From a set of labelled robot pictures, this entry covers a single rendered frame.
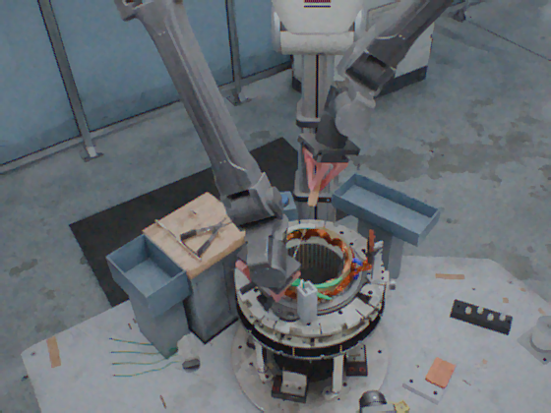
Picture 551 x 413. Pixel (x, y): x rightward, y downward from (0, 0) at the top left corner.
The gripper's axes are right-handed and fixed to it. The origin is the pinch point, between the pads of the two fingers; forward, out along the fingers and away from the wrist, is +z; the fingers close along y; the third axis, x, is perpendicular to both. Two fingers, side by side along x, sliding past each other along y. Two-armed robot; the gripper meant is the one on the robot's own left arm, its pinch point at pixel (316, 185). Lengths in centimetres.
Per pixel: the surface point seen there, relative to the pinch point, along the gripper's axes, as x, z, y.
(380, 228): 11.3, 19.8, 32.9
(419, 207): 10.7, 14.0, 43.0
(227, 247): 20.1, 28.1, -3.0
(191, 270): 17.5, 31.8, -12.4
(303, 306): -9.6, 21.0, -1.8
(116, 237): 157, 121, 18
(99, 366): 27, 67, -27
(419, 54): 196, 24, 211
